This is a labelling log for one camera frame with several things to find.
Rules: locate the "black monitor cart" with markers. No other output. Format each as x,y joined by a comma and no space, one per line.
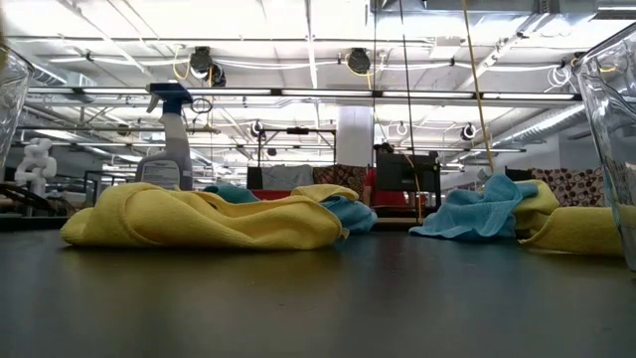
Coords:
407,171

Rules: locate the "brown patterned cloth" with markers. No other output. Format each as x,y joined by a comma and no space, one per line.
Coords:
340,174

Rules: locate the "patterned couch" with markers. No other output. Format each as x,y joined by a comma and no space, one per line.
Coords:
571,186

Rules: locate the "gray cloth cover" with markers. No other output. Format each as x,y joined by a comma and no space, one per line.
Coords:
288,176

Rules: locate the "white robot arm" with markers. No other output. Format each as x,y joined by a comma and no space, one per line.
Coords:
37,164

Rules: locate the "black metal frame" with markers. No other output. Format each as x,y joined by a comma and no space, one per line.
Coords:
298,130

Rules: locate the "spray bottle with blue trigger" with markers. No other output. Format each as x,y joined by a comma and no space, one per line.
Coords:
169,164

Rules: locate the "clear plastic bin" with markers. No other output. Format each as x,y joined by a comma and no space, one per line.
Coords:
611,149
12,109

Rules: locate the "long ceiling light fixture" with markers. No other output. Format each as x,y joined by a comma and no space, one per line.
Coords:
323,93

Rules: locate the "yellow microfiber towel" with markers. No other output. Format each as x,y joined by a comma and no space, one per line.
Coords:
576,231
323,191
541,204
199,224

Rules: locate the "blue microfiber towel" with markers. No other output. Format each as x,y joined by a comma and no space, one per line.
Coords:
355,214
233,193
472,214

